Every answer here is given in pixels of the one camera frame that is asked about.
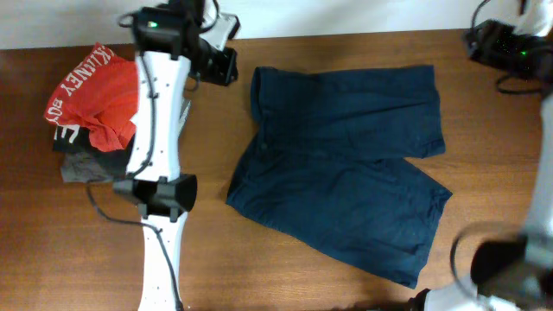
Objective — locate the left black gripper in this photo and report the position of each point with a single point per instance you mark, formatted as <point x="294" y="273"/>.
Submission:
<point x="225" y="71"/>

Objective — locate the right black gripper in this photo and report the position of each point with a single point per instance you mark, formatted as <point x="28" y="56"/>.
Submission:
<point x="498" y="39"/>

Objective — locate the navy blue shorts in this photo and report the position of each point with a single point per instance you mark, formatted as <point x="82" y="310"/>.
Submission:
<point x="331" y="164"/>

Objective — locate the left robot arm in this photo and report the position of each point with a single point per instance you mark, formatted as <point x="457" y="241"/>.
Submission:
<point x="153" y="180"/>

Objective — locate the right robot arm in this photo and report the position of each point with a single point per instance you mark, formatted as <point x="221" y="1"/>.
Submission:
<point x="500" y="266"/>

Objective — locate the red folded shirt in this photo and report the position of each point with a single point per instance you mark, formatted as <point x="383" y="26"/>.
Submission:
<point x="101" y="95"/>

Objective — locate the black folded shirt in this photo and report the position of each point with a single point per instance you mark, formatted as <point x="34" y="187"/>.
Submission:
<point x="70" y="140"/>

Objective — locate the grey folded shirt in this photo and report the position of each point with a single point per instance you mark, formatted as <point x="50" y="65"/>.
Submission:
<point x="82" y="169"/>

